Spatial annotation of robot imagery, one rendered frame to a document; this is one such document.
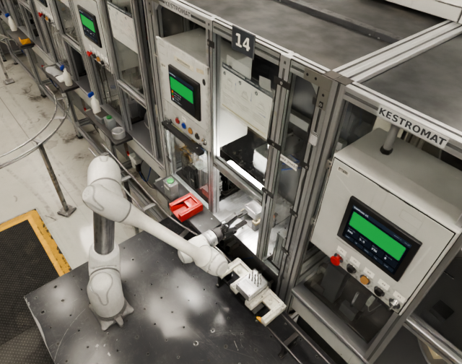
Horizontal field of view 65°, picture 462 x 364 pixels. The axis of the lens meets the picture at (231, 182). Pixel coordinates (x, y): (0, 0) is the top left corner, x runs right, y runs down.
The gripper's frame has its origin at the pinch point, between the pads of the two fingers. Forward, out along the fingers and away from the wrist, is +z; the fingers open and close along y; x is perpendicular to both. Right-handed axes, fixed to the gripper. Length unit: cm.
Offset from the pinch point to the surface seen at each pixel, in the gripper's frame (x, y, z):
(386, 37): -31, 101, 38
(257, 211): -2.5, 1.5, 8.5
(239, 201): 17.9, -10.1, 13.3
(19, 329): 83, -99, -129
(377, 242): -72, 59, -9
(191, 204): 31.2, -5.8, -12.9
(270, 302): -42.0, -12.3, -18.0
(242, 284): -27.7, -8.5, -23.5
